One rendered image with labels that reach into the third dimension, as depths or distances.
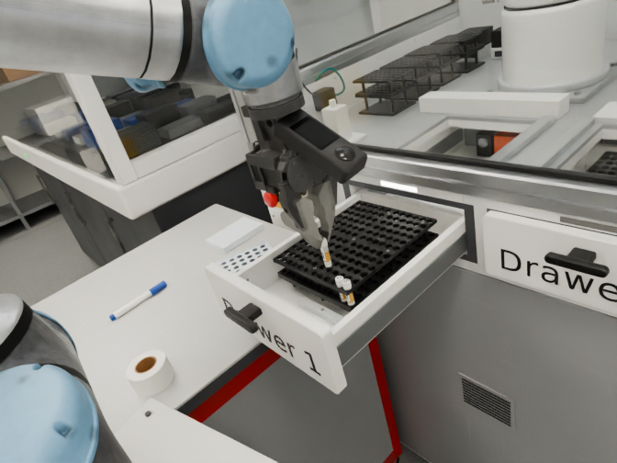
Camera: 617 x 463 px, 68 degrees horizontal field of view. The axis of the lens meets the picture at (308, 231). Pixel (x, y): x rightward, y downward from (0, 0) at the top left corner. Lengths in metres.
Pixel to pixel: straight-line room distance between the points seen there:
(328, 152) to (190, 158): 0.97
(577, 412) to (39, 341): 0.81
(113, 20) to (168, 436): 0.50
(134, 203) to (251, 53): 1.09
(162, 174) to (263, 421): 0.79
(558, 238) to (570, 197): 0.06
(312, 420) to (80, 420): 0.71
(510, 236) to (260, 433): 0.59
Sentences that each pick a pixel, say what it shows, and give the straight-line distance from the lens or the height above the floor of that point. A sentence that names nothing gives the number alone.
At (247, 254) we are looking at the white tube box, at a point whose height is 0.79.
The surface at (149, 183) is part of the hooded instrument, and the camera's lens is 1.43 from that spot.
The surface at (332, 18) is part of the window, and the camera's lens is 0.84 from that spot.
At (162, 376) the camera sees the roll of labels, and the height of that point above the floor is 0.79.
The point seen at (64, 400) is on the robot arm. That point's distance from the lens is 0.43.
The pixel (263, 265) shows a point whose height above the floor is 0.88.
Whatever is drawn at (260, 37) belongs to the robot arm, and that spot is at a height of 1.27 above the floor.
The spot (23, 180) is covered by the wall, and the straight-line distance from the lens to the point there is 4.93.
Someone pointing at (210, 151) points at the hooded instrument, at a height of 0.89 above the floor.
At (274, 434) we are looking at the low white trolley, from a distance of 1.01.
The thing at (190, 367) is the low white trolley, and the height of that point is 0.76.
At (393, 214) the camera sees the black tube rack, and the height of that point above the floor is 0.90.
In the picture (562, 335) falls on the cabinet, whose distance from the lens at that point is 0.84.
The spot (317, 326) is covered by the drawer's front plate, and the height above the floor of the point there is 0.93.
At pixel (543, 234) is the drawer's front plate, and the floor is 0.92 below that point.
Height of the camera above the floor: 1.30
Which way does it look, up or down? 29 degrees down
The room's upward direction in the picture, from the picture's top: 16 degrees counter-clockwise
